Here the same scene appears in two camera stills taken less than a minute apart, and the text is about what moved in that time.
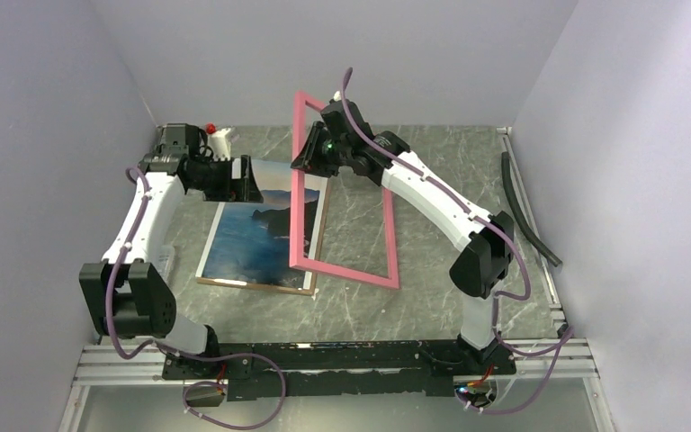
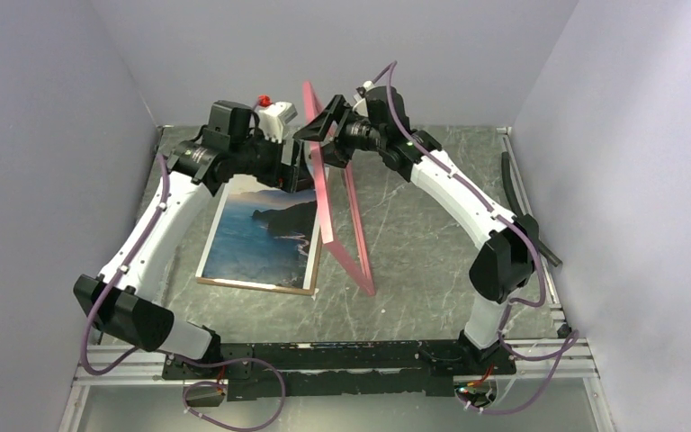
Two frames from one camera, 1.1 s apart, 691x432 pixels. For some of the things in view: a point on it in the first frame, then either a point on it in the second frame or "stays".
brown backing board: [262, 288] stays
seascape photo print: [250, 243] stays
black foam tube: [519, 210] stays
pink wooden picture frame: [295, 259] → [314, 103]
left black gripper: [231, 190] → [295, 177]
